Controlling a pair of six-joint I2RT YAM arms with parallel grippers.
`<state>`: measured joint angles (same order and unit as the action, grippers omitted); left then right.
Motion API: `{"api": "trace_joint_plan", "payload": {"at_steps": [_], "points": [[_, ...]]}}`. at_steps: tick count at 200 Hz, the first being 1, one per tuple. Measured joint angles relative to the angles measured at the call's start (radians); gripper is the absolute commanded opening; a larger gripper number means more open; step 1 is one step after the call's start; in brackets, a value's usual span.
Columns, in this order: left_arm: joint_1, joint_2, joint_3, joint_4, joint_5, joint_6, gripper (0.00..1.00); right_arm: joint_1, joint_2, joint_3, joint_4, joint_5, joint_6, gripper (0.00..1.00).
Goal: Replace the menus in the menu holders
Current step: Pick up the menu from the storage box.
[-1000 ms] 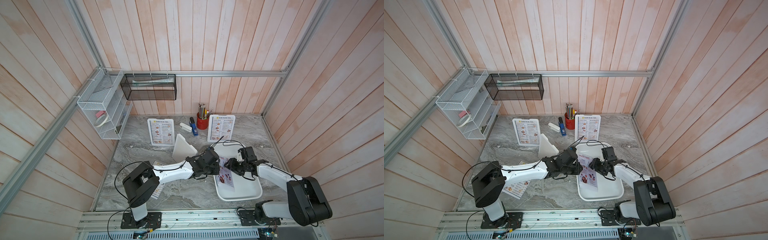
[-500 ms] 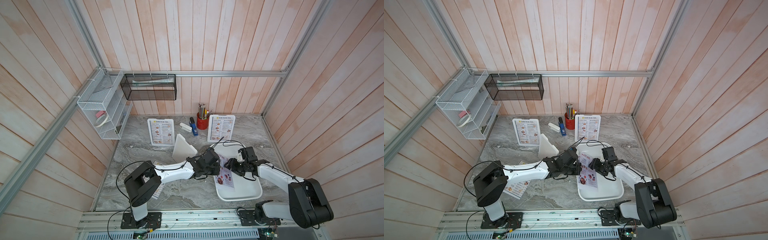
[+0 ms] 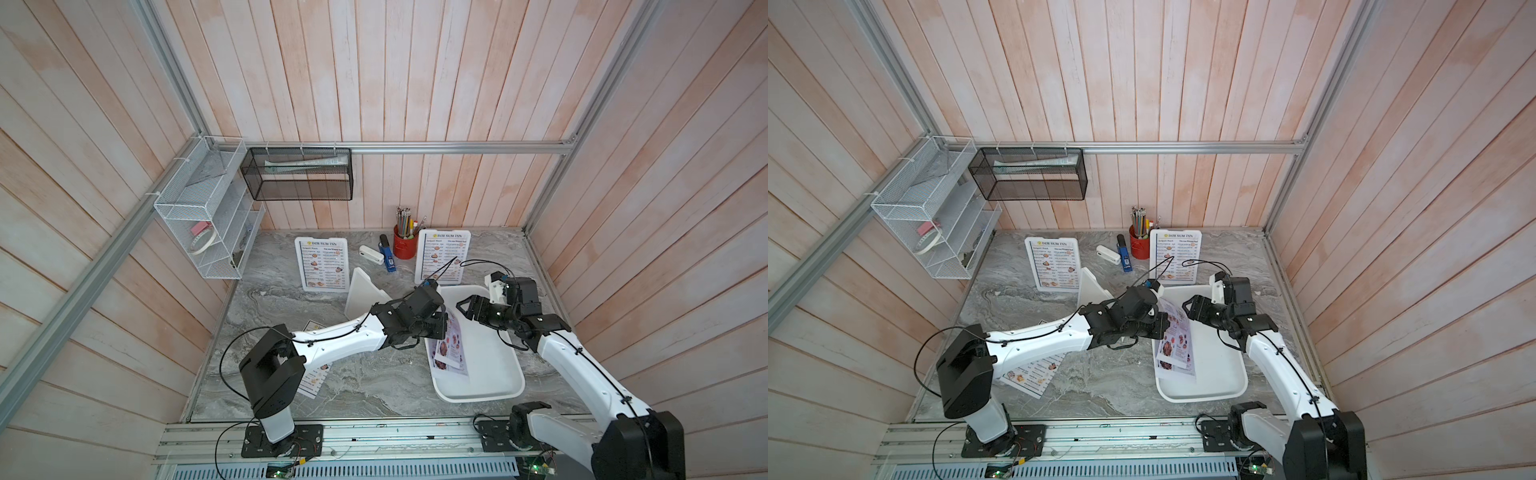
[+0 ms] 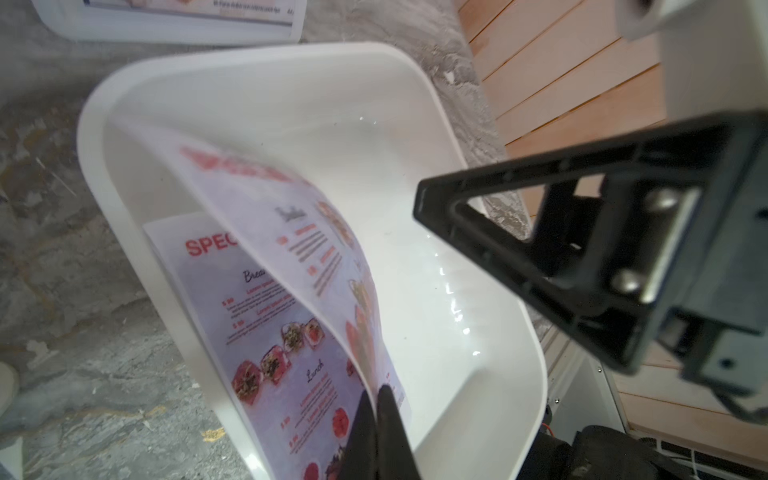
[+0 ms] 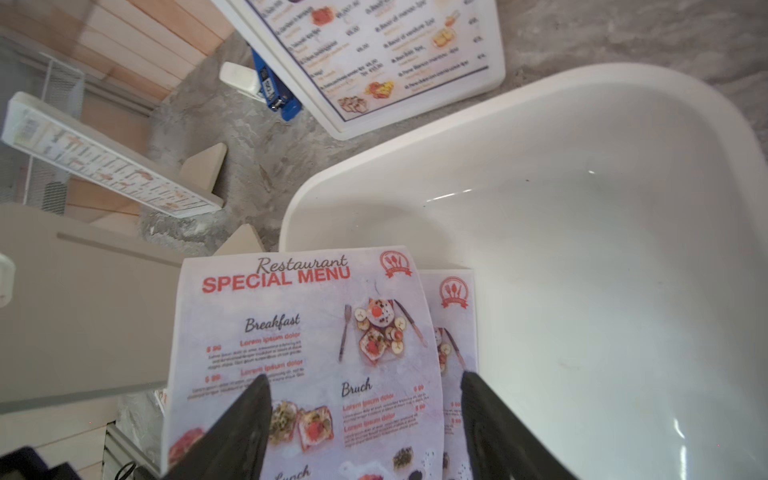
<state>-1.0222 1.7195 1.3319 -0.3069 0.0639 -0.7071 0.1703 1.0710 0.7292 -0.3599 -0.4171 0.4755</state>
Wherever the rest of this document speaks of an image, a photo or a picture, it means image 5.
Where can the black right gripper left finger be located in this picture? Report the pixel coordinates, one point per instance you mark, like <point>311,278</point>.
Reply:
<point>235,446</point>

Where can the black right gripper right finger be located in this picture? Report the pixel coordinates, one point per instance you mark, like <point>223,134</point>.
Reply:
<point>499,445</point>

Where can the special menu sheet top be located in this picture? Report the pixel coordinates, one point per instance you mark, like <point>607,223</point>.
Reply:
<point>346,341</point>

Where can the special menu sheet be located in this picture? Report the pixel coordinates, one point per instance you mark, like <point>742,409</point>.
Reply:
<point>346,341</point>
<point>450,295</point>

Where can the white menu holder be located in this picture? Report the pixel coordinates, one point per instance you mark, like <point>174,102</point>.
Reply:
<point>87,313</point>
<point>360,65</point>
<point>42,131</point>

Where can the special menu sheet lower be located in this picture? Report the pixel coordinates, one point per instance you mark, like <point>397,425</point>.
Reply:
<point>450,295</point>

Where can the white plastic tray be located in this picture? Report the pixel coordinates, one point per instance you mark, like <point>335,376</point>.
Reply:
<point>615,219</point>

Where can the blue stapler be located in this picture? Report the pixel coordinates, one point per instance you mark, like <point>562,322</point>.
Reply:
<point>277,95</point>

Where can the white stapler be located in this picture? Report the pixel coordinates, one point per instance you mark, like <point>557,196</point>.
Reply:
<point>242,79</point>

